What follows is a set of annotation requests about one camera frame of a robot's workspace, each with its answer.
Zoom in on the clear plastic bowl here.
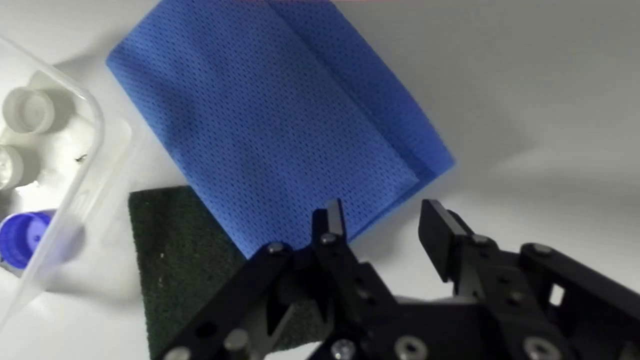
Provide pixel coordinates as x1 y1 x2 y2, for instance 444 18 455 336
0 36 135 330

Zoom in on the white bottle cap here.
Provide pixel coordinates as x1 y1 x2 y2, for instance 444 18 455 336
1 86 60 136
0 141 35 192

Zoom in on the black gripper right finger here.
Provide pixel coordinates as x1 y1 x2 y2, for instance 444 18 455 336
417 197 640 360

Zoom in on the dark green scouring pad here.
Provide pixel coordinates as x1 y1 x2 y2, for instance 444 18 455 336
126 184 330 360

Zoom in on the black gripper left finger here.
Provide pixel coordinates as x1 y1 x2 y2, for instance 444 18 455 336
155 197 402 360

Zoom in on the blue paper towel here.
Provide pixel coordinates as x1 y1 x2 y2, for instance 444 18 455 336
103 0 457 261

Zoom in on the blue bottle cap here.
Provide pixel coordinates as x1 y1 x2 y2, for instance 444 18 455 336
0 208 60 272

